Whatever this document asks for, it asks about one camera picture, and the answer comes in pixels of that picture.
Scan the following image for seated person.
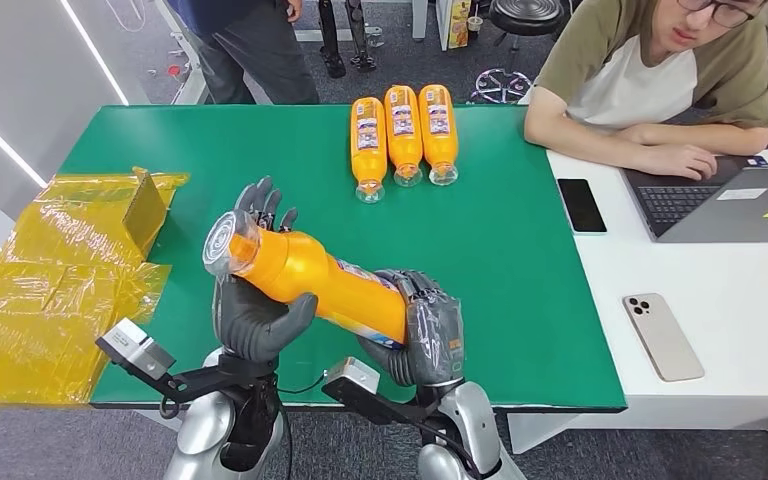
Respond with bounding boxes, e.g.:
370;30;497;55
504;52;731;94
523;0;768;181

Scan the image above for black stool seat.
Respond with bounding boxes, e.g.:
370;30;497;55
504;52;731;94
487;0;567;36

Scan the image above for black smartphone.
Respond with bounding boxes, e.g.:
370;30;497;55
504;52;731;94
556;178;609;234

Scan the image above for grey laptop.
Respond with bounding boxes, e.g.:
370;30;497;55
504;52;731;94
622;155;768;244

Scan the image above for yellow film-wrapped cardboard box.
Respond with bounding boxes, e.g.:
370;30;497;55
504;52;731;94
0;166;192;407

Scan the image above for standing person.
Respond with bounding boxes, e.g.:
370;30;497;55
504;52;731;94
166;0;322;105

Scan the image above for black robot legs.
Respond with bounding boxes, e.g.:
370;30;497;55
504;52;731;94
316;0;379;79

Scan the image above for green table mat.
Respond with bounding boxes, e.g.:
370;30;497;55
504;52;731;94
59;104;628;413

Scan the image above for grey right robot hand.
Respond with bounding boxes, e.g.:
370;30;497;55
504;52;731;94
357;268;467;390

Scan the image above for chrome stool base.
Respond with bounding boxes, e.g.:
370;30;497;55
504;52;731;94
468;68;533;105

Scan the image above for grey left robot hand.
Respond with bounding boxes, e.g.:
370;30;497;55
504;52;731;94
211;175;320;364

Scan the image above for beige smartphone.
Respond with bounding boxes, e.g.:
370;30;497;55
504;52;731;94
622;292;706;384

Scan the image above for orange printed carton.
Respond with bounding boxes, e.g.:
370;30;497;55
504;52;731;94
448;0;473;51

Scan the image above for orange juice bottle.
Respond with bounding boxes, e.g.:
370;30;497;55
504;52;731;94
418;84;459;187
384;85;424;188
350;97;389;205
201;209;413;350

